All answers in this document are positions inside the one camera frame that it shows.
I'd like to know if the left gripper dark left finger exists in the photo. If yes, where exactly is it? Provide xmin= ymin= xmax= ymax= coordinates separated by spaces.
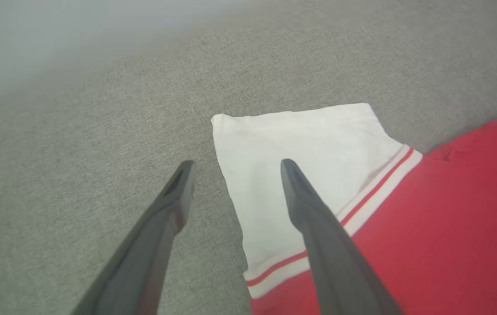
xmin=70 ymin=160 xmax=197 ymax=315

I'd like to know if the red and white shirt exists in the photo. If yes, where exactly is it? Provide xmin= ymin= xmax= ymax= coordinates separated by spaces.
xmin=211 ymin=102 xmax=497 ymax=315

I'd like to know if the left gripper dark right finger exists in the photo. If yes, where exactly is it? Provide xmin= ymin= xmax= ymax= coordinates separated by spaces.
xmin=280 ymin=158 xmax=405 ymax=315

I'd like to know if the grey fabric sofa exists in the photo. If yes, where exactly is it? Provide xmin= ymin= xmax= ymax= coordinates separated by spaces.
xmin=0 ymin=0 xmax=497 ymax=315

